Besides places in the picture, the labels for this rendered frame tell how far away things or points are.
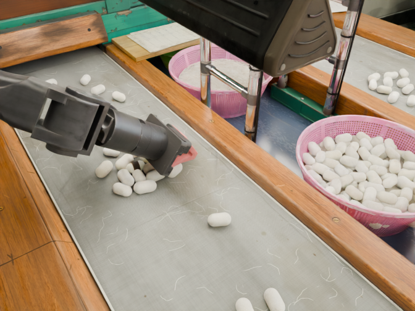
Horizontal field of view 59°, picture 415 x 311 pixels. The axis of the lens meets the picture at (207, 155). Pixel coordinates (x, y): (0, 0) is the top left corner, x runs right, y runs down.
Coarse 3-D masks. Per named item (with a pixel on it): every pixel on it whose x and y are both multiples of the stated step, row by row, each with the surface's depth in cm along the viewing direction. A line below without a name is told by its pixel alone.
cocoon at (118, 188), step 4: (116, 184) 61; (120, 184) 61; (112, 188) 61; (116, 188) 61; (120, 188) 61; (124, 188) 61; (128, 188) 61; (116, 192) 61; (120, 192) 61; (124, 192) 61; (128, 192) 61; (124, 196) 61
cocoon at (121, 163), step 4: (124, 156) 66; (128, 156) 67; (132, 156) 67; (120, 160) 66; (124, 160) 66; (128, 160) 66; (132, 160) 67; (116, 164) 66; (120, 164) 65; (124, 164) 66; (120, 168) 65; (124, 168) 66
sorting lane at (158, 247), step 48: (144, 96) 86; (192, 144) 73; (48, 192) 62; (96, 192) 63; (192, 192) 63; (240, 192) 63; (96, 240) 55; (144, 240) 55; (192, 240) 55; (240, 240) 55; (288, 240) 55; (144, 288) 49; (192, 288) 49; (240, 288) 49; (288, 288) 49; (336, 288) 49
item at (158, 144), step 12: (144, 120) 57; (156, 120) 62; (144, 132) 55; (156, 132) 57; (168, 132) 59; (144, 144) 55; (156, 144) 57; (168, 144) 59; (180, 144) 57; (144, 156) 58; (156, 156) 59; (168, 156) 58; (156, 168) 59; (168, 168) 58
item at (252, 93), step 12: (204, 48) 73; (204, 60) 74; (204, 72) 76; (216, 72) 73; (252, 72) 63; (204, 84) 78; (228, 84) 71; (240, 84) 69; (252, 84) 64; (204, 96) 80; (252, 96) 66; (252, 108) 67; (252, 120) 69; (252, 132) 70
